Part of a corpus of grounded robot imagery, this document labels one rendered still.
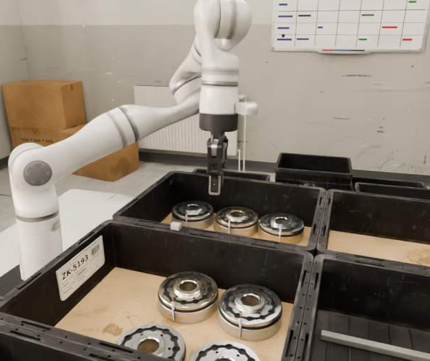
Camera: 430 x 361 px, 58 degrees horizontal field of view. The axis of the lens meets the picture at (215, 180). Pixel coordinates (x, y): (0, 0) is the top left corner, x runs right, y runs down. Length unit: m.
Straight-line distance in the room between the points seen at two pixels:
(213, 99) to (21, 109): 3.56
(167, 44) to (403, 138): 2.25
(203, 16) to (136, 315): 0.52
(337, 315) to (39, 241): 0.64
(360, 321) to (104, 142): 0.63
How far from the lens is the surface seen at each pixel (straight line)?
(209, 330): 0.67
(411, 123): 3.72
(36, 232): 0.96
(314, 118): 3.65
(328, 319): 0.71
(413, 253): 0.95
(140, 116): 0.94
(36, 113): 4.12
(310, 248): 0.69
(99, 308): 0.73
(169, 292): 0.69
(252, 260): 0.70
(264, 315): 0.65
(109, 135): 0.92
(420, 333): 0.74
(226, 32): 0.75
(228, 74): 0.74
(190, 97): 0.99
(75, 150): 0.90
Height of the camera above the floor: 1.28
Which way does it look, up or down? 21 degrees down
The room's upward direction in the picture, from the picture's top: straight up
